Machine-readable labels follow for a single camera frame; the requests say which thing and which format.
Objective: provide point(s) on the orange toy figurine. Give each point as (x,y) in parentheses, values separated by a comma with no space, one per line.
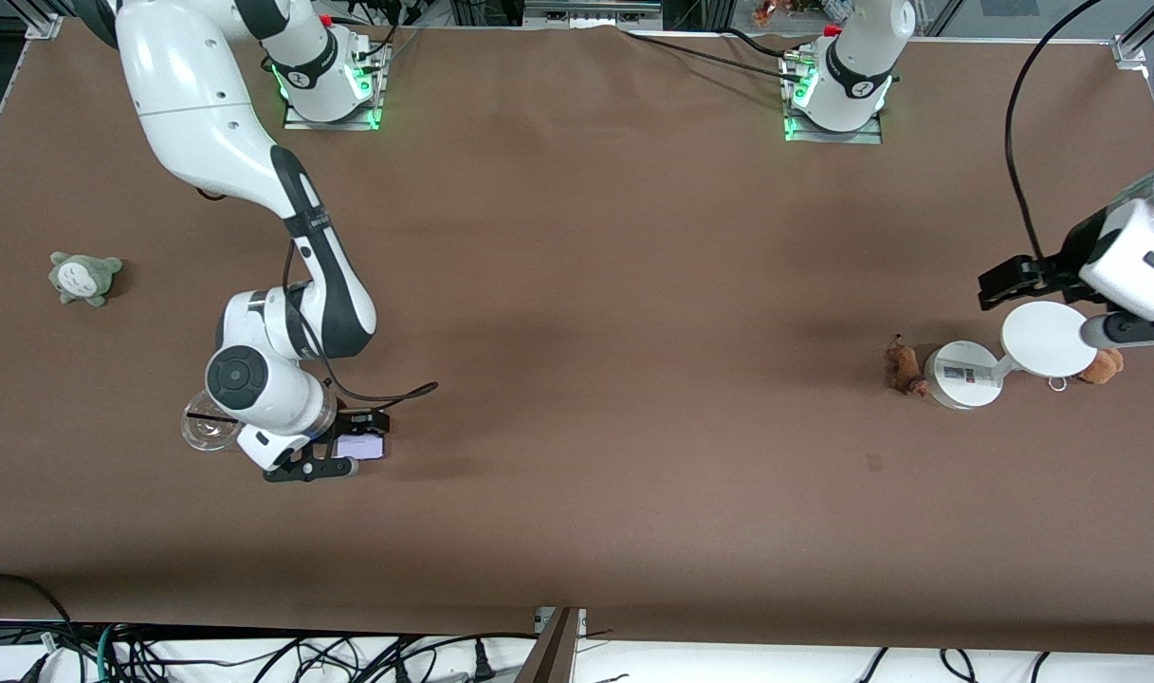
(764,13)

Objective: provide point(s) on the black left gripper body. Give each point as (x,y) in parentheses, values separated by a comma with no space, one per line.
(1068,256)

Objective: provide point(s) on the silver table edge bracket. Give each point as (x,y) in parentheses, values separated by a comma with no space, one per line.
(578,626)

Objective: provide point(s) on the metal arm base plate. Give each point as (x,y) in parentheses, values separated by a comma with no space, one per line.
(833,137)
(335,123)

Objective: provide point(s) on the dark support beam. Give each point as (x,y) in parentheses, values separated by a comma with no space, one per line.
(550,655)

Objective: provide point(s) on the clear plastic cup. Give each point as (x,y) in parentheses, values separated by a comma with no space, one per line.
(200,434)

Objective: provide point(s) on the grey totoro plush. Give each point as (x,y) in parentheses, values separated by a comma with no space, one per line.
(83,278)

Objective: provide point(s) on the lilac flip phone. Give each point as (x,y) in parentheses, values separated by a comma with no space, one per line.
(363,447)

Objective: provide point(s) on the grey metal bar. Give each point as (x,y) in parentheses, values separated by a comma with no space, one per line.
(591,14)

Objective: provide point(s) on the black power plug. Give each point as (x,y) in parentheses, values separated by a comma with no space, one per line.
(485,662)

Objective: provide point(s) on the white round desk lamp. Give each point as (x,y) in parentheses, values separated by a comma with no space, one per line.
(1046,340)

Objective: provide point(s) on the brown table cover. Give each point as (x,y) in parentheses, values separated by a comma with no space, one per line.
(576,237)

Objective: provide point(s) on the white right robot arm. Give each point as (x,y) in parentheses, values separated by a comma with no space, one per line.
(197,95)

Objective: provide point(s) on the brown lion statue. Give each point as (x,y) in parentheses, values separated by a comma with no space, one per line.
(904,365)

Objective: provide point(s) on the aluminium frame corner bracket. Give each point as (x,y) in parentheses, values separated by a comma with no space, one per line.
(1131,52)
(44,27)

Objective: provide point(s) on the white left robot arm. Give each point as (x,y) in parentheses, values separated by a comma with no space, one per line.
(856,57)

